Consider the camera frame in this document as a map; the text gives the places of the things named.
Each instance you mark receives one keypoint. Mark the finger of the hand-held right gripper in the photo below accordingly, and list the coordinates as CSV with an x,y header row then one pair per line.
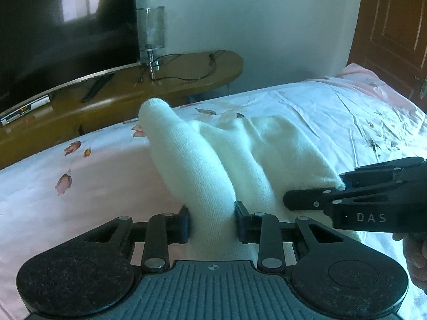
x,y
377,170
307,200

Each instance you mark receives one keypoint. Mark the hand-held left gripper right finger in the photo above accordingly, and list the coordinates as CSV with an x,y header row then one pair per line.
x,y
241,221

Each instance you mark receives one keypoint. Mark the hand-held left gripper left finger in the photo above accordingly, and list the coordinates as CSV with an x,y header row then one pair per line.
x,y
184,221

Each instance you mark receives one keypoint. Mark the white knit garment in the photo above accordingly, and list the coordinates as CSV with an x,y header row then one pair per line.
x,y
233,160

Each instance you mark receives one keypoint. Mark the person's right hand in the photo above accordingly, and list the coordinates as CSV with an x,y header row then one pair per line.
x,y
415,260

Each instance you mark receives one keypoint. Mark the pink bed cover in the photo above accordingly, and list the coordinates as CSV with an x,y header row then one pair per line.
x,y
373,80

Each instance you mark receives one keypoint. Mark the floral white bed sheet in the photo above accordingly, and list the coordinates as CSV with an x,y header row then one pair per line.
x,y
83,186

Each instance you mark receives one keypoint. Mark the wooden television cabinet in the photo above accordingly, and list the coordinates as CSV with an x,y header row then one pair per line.
x,y
133,90

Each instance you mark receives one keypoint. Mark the brown wooden door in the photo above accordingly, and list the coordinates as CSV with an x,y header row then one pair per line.
x,y
393,23

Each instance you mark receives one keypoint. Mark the black remote control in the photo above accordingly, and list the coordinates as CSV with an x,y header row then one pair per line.
x,y
96,88

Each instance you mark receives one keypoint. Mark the silver set-top box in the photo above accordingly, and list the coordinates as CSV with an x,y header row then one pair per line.
x,y
26,110

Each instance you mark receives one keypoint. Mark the glass table lamp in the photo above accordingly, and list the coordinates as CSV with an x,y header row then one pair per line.
x,y
150,30

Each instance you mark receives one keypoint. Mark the black flat television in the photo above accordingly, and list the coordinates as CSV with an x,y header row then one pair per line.
x,y
60,30

